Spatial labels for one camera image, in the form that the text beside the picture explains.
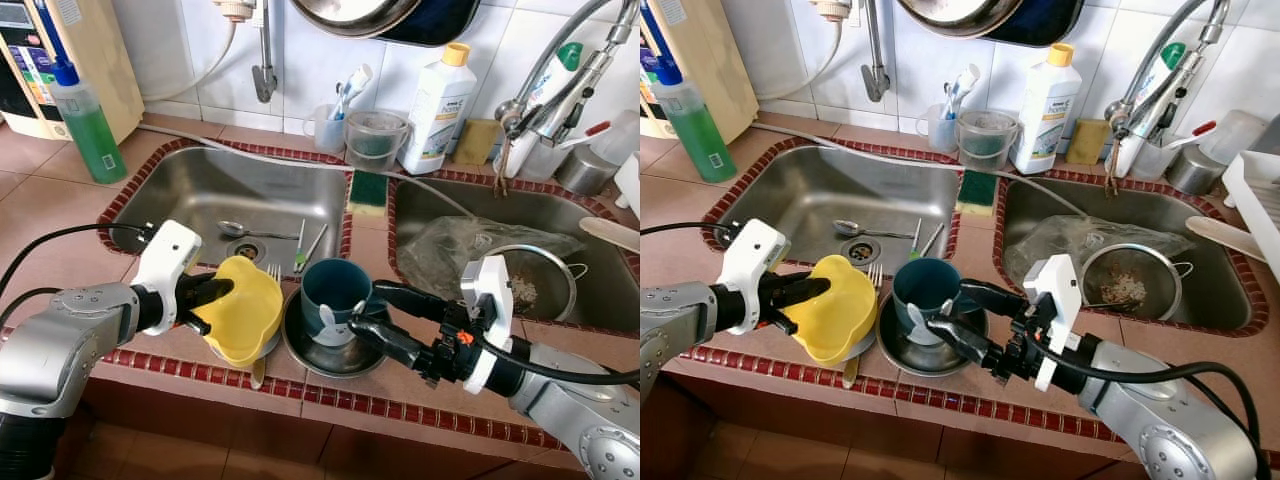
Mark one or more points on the wooden spatula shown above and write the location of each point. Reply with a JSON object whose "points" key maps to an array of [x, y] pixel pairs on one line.
{"points": [[610, 235], [1225, 238]]}

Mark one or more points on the cream water filter appliance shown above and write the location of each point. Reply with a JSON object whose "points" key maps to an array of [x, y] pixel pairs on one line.
{"points": [[715, 60], [100, 60]]}

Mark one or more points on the steel cup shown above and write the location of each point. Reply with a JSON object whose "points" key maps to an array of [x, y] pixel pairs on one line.
{"points": [[585, 172], [1195, 172]]}

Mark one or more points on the grey wall tap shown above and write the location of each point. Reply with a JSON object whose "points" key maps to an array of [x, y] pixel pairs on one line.
{"points": [[265, 75], [875, 75]]}

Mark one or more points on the white blue toothbrush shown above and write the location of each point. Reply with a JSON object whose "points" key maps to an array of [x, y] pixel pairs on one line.
{"points": [[350, 92], [960, 92]]}

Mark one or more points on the small clear plastic cup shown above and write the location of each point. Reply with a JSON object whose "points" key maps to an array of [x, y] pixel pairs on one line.
{"points": [[930, 132], [320, 132]]}

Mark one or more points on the clear plastic container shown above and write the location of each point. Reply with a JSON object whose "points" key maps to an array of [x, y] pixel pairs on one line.
{"points": [[1235, 135], [620, 135]]}

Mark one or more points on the steel sink basin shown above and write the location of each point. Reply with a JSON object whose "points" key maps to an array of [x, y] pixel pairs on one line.
{"points": [[1220, 290], [180, 200], [790, 200], [600, 290]]}

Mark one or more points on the clear plastic bag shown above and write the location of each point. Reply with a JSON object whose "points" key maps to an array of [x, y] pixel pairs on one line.
{"points": [[1050, 240], [450, 250]]}

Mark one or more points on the clear plastic measuring cup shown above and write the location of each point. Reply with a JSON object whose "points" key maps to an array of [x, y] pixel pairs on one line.
{"points": [[987, 145], [377, 145]]}

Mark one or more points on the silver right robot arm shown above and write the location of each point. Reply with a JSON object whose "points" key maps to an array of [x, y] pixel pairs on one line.
{"points": [[1160, 430], [580, 420]]}

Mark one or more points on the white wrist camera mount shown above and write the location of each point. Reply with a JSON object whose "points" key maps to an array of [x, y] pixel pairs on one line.
{"points": [[1052, 290], [490, 290], [170, 255], [755, 255]]}

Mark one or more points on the white dish rack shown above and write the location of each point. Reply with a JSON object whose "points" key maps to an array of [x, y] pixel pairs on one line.
{"points": [[1258, 210], [628, 185]]}

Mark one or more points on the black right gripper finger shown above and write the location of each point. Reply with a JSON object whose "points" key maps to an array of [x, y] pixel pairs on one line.
{"points": [[395, 346], [992, 300], [965, 342], [415, 302]]}

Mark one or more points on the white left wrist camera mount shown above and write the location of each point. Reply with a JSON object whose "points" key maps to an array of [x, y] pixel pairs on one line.
{"points": [[170, 255], [755, 255]]}

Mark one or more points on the green dish soap bottle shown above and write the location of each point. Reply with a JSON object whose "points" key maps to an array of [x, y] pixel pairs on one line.
{"points": [[92, 140], [702, 140]]}

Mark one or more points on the white bottle with yellow cap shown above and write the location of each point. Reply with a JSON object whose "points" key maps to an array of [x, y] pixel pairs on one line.
{"points": [[1045, 120], [437, 120]]}

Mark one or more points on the small steel bowl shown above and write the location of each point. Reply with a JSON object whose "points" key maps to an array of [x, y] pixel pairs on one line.
{"points": [[920, 360], [330, 360]]}

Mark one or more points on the thin white tube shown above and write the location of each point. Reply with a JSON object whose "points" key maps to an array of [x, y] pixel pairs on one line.
{"points": [[205, 70], [812, 70]]}

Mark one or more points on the steel fork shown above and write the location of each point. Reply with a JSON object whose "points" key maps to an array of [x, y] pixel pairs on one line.
{"points": [[272, 272], [876, 272]]}

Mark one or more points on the white plastic straw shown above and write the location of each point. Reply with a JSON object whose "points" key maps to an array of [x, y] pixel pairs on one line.
{"points": [[318, 245], [932, 240]]}

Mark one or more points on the chrome sink faucet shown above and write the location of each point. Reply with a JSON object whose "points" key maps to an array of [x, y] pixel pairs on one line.
{"points": [[1165, 90], [560, 95]]}

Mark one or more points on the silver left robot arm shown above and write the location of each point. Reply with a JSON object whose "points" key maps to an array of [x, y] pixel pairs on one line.
{"points": [[680, 325], [60, 340]]}

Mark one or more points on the yellow plastic bowl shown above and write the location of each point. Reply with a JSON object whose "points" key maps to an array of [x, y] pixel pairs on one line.
{"points": [[845, 320], [250, 320]]}

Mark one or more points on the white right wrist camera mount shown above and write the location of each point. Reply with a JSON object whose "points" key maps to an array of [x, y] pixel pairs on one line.
{"points": [[1052, 290], [490, 290]]}

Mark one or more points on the hanging steel pan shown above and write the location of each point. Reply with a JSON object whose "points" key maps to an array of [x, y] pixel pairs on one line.
{"points": [[955, 12], [350, 12]]}

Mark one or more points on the teal mug with rabbit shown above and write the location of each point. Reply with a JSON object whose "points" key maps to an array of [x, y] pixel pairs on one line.
{"points": [[925, 285], [335, 285]]}

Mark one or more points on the steel spoon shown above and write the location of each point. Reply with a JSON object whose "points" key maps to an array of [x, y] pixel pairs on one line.
{"points": [[232, 228], [848, 227]]}

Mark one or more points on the green yellow scrub sponge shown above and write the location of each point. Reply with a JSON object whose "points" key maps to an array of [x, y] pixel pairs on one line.
{"points": [[976, 190], [368, 190]]}

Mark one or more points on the steel mesh strainer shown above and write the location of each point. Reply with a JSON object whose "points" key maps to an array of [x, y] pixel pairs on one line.
{"points": [[545, 285], [1140, 285]]}

